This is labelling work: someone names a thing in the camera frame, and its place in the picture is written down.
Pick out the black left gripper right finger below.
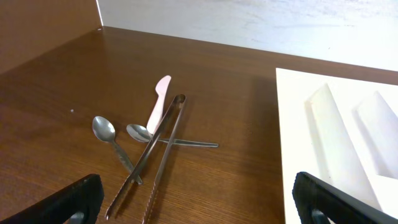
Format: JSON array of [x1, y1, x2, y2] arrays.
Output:
[[292, 172, 397, 224]]

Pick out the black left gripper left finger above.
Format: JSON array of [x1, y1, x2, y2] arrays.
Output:
[[1, 174, 104, 224]]

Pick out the steel spoon patterned handle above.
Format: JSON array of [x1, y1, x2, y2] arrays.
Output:
[[92, 116, 134, 173]]

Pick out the steel spoon plain handle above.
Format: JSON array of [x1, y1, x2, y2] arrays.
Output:
[[126, 124, 219, 147]]

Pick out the pink plastic knife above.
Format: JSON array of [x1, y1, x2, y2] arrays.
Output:
[[146, 75, 171, 134]]

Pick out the steel tongs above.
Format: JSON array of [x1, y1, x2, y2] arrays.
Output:
[[104, 93, 187, 224]]

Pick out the white cutlery tray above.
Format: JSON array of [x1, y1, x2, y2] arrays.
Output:
[[276, 68, 397, 223]]

